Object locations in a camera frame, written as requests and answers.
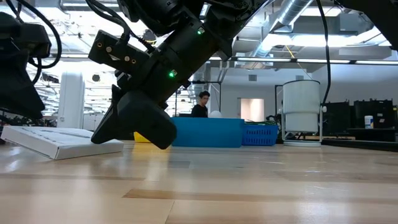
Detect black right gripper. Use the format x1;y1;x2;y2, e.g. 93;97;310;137
91;34;215;149

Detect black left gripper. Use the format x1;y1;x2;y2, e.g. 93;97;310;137
0;12;46;121

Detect white card reader box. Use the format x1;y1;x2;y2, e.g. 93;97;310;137
0;125;125;161

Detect yellow plastic bin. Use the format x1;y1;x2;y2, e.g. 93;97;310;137
133;131;150;144

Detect large teal plastic bin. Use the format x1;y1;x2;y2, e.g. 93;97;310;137
170;116;246;149

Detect small blue plastic bin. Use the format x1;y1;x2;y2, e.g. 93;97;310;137
241;123;279;147

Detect white low cabinet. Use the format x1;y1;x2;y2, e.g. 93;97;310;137
82;114;103;132

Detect white square pillar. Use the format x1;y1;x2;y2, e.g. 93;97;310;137
58;71;86;131

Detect person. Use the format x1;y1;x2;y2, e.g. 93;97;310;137
190;90;211;119

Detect long overhead light bar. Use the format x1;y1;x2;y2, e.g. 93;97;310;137
58;53;398;65

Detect black storage cabinets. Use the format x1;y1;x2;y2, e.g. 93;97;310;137
323;98;398;141

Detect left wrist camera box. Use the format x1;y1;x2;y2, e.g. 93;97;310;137
14;23;52;59

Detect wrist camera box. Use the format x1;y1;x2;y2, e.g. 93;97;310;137
88;29;156;76
14;23;52;59

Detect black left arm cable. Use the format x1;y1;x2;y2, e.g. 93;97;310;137
6;0;63;85

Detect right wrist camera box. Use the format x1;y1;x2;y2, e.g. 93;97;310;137
88;29;156;76

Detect black tubular rack frame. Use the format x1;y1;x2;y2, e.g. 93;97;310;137
189;80;223;113
274;83;284;125

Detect silver ventilation duct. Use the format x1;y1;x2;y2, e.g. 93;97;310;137
248;0;315;60

